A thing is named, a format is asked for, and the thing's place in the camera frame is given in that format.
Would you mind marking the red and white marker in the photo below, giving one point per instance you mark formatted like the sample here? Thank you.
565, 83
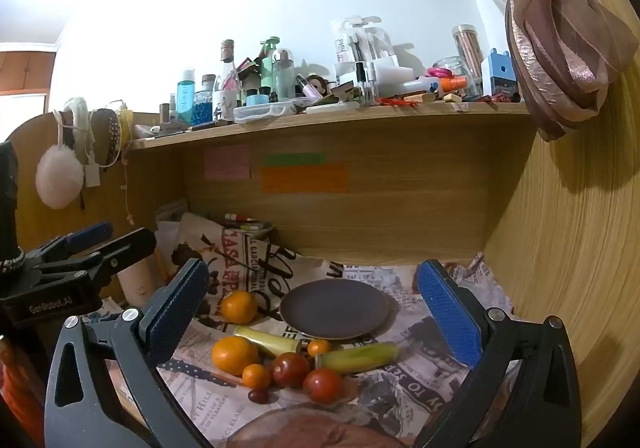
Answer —
242, 217

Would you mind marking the green sticky note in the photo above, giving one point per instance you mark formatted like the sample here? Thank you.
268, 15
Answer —
295, 159

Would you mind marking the blue pencil sharpener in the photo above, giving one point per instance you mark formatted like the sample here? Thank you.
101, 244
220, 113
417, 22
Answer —
500, 71

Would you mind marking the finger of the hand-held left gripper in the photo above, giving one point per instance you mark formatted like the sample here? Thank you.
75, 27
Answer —
125, 248
92, 233

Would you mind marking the blue bottle with grey cap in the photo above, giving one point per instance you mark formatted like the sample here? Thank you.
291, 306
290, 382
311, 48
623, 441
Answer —
203, 103

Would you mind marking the white fur earmuff headband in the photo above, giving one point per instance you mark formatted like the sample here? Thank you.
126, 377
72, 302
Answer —
80, 123

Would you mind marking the newspaper print cloth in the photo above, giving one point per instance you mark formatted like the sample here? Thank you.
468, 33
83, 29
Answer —
400, 378

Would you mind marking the brown round wooden board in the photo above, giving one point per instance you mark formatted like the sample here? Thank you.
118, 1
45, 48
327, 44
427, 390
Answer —
320, 430

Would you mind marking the tall clear jar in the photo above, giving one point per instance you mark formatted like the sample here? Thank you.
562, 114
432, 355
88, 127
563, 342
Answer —
467, 53

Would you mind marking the white paper roll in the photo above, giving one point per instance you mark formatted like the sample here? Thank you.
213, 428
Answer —
139, 280

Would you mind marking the dark round plate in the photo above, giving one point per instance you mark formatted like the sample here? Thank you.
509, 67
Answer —
334, 308

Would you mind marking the clear glass bottle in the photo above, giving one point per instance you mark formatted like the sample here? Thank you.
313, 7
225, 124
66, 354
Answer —
227, 78

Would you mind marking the blue liquid bottle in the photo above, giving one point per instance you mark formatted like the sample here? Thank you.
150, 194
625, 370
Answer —
185, 96

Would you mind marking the clear plastic lidded box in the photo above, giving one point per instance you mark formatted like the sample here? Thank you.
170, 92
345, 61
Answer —
265, 111

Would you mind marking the white glue bottle orange cap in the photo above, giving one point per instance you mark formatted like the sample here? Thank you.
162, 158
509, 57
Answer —
430, 86

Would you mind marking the large orange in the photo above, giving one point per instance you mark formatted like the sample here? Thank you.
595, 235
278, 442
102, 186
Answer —
239, 306
235, 354

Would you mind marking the small mandarin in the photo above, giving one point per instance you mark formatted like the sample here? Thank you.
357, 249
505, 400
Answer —
318, 347
256, 376

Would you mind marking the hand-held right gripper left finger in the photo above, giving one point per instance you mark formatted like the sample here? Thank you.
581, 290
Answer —
182, 308

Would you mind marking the green bottle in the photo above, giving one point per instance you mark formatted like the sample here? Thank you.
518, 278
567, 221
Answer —
270, 63

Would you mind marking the pink sheer curtain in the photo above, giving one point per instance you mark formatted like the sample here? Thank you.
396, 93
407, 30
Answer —
555, 53

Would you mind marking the short glass jar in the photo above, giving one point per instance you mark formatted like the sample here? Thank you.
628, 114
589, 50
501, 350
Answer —
450, 67

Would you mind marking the orange sticky note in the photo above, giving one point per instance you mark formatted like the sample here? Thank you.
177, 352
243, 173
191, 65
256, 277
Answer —
305, 179

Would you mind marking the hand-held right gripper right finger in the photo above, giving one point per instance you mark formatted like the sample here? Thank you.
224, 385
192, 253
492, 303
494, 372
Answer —
447, 313

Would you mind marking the white fluffy pompom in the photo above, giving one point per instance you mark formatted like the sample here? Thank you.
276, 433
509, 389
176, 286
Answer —
59, 176

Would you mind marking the brown beaded headband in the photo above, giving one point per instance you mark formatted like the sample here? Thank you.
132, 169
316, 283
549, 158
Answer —
107, 133

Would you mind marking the clear brush package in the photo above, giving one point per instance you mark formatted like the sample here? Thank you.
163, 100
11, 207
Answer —
357, 46

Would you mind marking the green sugarcane piece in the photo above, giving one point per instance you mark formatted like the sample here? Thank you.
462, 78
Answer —
267, 340
357, 358

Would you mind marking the white hanging tag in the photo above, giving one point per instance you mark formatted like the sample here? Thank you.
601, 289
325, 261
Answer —
92, 174

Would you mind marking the red tomato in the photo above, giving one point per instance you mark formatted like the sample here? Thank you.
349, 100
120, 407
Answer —
322, 385
290, 369

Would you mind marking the pink sticky note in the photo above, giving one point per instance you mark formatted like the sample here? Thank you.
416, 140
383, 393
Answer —
227, 161

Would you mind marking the small dark red jujube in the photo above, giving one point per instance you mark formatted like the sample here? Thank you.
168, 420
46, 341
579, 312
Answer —
258, 396

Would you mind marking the clear dome cap bottle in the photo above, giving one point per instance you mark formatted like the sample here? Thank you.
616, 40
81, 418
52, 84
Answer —
284, 73

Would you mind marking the orange cloth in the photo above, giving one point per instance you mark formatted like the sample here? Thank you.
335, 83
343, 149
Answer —
17, 378

